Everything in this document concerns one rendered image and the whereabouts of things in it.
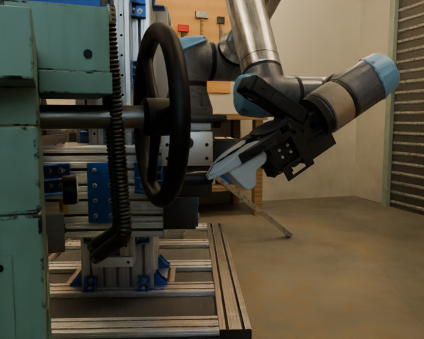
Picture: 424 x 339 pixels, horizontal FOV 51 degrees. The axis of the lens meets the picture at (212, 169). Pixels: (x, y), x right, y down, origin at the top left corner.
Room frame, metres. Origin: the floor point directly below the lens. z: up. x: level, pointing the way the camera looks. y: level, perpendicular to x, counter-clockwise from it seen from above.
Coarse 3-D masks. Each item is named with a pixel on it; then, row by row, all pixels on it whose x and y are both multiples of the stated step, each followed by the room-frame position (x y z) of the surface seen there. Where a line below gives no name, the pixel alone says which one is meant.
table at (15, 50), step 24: (0, 24) 0.38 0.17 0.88; (24, 24) 0.38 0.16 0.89; (0, 48) 0.38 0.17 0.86; (24, 48) 0.38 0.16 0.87; (0, 72) 0.38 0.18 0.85; (24, 72) 0.38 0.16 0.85; (48, 72) 0.59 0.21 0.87; (72, 72) 0.60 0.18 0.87; (96, 72) 0.61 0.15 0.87; (48, 96) 0.67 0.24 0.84; (72, 96) 0.67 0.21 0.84; (96, 96) 0.67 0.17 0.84
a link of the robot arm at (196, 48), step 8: (184, 40) 1.31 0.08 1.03; (192, 40) 1.31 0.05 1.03; (200, 40) 1.32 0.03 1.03; (184, 48) 1.31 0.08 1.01; (192, 48) 1.31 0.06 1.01; (200, 48) 1.32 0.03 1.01; (208, 48) 1.33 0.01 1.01; (192, 56) 1.31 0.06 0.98; (200, 56) 1.32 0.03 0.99; (208, 56) 1.32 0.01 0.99; (216, 56) 1.33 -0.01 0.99; (192, 64) 1.31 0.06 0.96; (200, 64) 1.32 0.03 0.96; (208, 64) 1.33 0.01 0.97; (216, 64) 1.33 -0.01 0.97; (192, 72) 1.31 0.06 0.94; (200, 72) 1.32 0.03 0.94; (208, 72) 1.34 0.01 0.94; (192, 80) 1.31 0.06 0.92; (200, 80) 1.32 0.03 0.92; (208, 80) 1.37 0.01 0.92
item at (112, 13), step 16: (112, 16) 0.67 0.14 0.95; (112, 32) 0.67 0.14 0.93; (112, 48) 0.67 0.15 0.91; (112, 64) 0.67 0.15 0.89; (112, 80) 0.67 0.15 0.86; (112, 96) 0.67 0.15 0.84; (112, 112) 0.67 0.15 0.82; (112, 128) 0.67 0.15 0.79; (112, 144) 0.68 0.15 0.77; (112, 160) 0.68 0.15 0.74; (112, 176) 0.69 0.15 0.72; (112, 192) 0.73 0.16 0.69; (128, 192) 0.69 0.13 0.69; (112, 208) 0.73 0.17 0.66; (128, 208) 0.69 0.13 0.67; (112, 224) 0.74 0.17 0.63; (128, 224) 0.69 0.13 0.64; (96, 240) 0.80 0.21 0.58; (112, 240) 0.71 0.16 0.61; (128, 240) 0.70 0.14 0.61; (96, 256) 0.78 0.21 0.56
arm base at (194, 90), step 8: (192, 88) 1.31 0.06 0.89; (200, 88) 1.32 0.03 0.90; (168, 96) 1.33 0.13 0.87; (192, 96) 1.30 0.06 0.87; (200, 96) 1.31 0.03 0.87; (208, 96) 1.35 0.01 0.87; (192, 104) 1.30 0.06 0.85; (200, 104) 1.31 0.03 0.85; (208, 104) 1.33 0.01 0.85; (192, 112) 1.29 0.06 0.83; (200, 112) 1.30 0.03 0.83; (208, 112) 1.32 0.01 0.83
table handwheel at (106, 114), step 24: (144, 48) 0.76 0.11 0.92; (168, 48) 0.61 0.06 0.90; (144, 72) 0.80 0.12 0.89; (168, 72) 0.60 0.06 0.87; (144, 96) 0.82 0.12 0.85; (48, 120) 0.64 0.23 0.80; (72, 120) 0.66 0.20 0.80; (96, 120) 0.67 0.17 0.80; (144, 120) 0.69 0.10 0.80; (168, 120) 0.69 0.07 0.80; (144, 144) 0.82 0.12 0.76; (144, 168) 0.79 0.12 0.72; (168, 168) 0.60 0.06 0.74; (168, 192) 0.63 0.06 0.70
